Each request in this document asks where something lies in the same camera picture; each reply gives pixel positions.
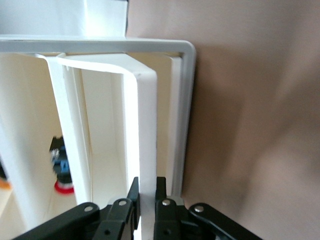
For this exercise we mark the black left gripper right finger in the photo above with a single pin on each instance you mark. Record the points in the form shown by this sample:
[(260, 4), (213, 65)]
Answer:
[(180, 222)]

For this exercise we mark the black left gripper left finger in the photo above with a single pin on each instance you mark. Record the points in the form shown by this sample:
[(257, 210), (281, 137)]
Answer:
[(82, 220)]

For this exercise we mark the white plastic drawer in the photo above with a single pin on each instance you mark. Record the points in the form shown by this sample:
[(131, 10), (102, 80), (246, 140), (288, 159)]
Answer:
[(17, 200), (175, 125), (147, 125), (25, 100)]

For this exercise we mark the orange black push button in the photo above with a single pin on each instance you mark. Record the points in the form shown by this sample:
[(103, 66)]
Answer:
[(3, 185)]

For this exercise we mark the white drawer cabinet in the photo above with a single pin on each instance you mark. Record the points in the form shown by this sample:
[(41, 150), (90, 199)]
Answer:
[(100, 46)]

